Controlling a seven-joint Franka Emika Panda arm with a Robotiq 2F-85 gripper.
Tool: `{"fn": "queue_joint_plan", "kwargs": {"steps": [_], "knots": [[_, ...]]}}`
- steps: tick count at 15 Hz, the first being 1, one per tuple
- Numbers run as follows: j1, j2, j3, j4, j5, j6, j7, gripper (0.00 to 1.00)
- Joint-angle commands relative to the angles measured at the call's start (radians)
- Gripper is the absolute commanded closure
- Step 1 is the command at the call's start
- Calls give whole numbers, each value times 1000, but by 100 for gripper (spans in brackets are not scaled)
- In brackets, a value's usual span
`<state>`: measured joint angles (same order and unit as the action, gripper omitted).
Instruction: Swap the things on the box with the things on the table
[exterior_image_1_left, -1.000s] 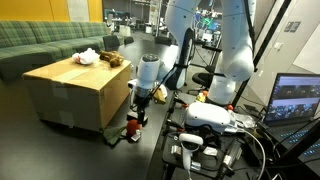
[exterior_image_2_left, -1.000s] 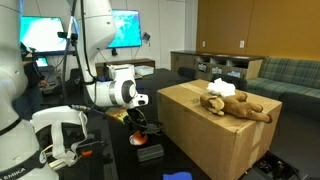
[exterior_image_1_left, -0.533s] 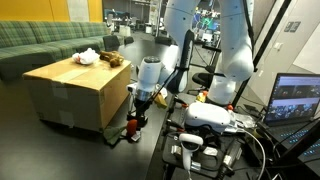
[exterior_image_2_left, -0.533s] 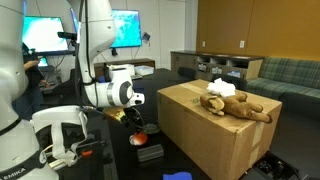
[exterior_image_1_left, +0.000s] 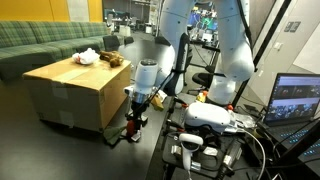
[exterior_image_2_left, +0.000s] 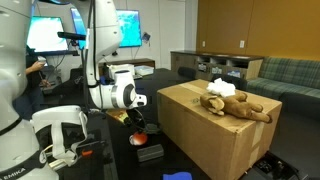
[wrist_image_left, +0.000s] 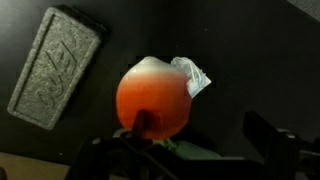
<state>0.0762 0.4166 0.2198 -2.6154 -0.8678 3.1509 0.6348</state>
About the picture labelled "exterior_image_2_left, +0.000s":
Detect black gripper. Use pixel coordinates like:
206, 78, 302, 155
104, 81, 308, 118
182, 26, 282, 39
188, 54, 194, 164
125, 107, 148, 134

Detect blue cloth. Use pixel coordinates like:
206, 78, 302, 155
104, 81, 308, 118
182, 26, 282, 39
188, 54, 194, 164
162, 171, 194, 180

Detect white cloth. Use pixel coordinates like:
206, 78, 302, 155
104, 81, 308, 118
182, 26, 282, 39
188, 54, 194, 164
206, 77, 237, 99

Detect brown plush dog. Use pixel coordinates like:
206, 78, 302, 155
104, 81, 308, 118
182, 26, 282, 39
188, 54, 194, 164
199, 90, 273, 125

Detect large cardboard box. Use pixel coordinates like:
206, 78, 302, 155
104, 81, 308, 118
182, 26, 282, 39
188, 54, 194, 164
156, 78, 284, 180

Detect white VR headset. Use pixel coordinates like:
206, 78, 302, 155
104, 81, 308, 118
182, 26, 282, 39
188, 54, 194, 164
30, 105, 90, 168

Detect wooden sideboard cabinet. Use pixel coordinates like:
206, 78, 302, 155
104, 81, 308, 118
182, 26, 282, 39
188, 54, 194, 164
170, 49, 265, 82

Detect seated person dark clothes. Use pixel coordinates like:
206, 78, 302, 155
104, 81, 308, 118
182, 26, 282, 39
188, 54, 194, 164
12, 44, 51, 119

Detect black power strip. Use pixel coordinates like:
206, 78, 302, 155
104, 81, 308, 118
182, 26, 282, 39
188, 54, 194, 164
249, 150, 302, 180

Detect green plaid sofa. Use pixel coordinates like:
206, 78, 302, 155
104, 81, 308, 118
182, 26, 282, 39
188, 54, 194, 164
245, 55, 320, 120

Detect large wall monitor blue screen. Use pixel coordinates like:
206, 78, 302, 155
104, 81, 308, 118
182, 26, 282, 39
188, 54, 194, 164
70, 7, 143, 51

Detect black camera bar on stand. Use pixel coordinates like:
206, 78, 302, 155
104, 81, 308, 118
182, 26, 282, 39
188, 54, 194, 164
56, 31, 90, 42

